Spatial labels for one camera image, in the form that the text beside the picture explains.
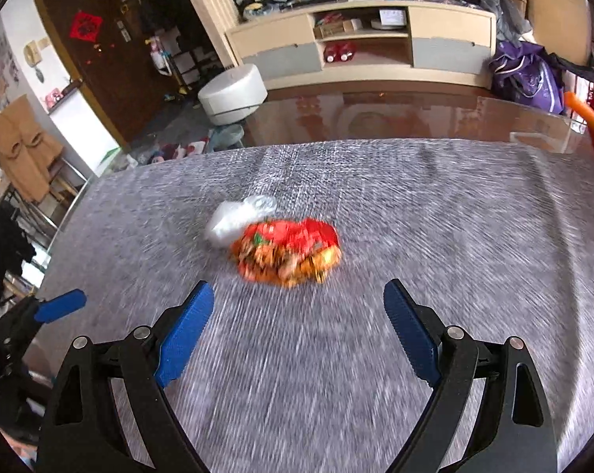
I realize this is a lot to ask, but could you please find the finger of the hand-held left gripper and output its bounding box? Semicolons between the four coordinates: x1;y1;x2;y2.
9;290;87;338

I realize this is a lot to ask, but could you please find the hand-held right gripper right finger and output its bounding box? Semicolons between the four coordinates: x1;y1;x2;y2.
383;278;559;473

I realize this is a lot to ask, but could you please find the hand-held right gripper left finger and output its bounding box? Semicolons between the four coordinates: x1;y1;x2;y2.
38;281;215;473

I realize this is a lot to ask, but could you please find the red snack wrapper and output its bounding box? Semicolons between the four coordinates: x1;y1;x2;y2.
229;217;342;288

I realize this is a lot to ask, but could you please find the person's left forearm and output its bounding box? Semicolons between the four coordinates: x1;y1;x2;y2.
0;197;37;281

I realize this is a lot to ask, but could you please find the grey table mat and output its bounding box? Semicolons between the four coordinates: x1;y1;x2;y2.
25;138;594;473

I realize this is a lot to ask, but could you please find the white crumpled plastic wrap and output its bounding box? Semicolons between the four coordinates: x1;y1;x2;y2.
203;196;278;248

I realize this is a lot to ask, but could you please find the brown coat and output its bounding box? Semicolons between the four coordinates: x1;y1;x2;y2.
0;95;64;204

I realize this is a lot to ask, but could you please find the pile of floor slippers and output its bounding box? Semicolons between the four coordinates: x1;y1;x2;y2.
138;140;210;166

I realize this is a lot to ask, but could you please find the teal plastic stool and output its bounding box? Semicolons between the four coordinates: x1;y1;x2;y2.
206;123;247;153

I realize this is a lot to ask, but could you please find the dark wooden door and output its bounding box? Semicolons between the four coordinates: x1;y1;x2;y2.
28;0;192;147

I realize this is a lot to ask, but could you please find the white round stool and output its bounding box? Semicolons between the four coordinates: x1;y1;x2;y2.
197;63;269;127

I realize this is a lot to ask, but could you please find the pink toy scooter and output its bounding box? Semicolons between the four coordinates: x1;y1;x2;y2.
147;37;175;78

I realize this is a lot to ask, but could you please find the red door decoration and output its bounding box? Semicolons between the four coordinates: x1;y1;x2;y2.
69;10;104;41

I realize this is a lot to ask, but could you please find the purple bag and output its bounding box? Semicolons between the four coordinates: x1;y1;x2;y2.
489;39;567;115

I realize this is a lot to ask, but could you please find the orange stick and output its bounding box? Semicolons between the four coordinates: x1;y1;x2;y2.
564;91;594;140

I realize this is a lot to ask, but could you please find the beige grey media cabinet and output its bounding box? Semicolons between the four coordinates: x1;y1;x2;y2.
225;0;497;91

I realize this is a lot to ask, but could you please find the white box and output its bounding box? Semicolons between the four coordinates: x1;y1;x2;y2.
371;9;407;30

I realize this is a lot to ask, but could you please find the beige ribbed column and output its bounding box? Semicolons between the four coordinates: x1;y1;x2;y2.
170;0;242;68

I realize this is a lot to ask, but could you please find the grey jacket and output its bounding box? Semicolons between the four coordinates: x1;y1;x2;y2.
468;0;535;46

